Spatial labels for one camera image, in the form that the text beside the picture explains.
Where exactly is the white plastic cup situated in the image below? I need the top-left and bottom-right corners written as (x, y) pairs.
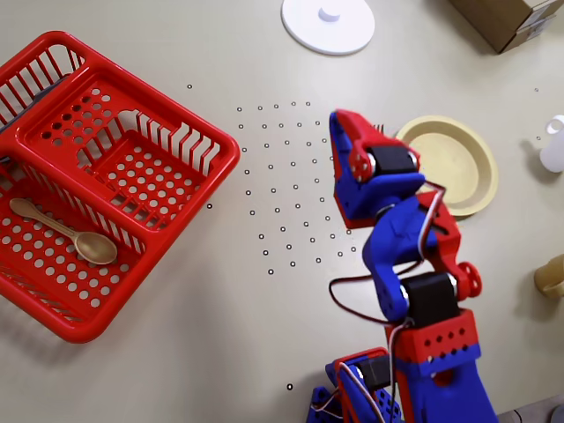
top-left (538, 115), bottom-right (564, 174)

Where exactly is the white round disc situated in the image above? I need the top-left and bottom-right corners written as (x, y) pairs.
top-left (280, 0), bottom-right (376, 56)

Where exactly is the wooden spoon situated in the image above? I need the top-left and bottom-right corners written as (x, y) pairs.
top-left (9, 197), bottom-right (119, 266)

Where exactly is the gold plastic cup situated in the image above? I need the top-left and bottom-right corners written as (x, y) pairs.
top-left (533, 254), bottom-right (564, 301)

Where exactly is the red white servo cable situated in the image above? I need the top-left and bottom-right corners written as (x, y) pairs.
top-left (413, 180), bottom-right (448, 263)

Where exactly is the dark gray plastic utensil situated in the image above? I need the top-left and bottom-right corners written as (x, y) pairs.
top-left (0, 77), bottom-right (68, 133)

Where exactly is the red plastic dish basket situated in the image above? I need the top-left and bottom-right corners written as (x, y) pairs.
top-left (0, 29), bottom-right (241, 345)

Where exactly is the cardboard box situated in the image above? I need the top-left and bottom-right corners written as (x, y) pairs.
top-left (447, 0), bottom-right (559, 55)

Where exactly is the red black looped cable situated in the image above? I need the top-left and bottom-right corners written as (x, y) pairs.
top-left (329, 273), bottom-right (413, 330)

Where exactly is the gold plastic plate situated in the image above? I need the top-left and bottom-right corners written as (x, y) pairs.
top-left (394, 115), bottom-right (500, 218)

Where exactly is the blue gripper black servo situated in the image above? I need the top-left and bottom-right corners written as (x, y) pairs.
top-left (329, 109), bottom-right (427, 231)

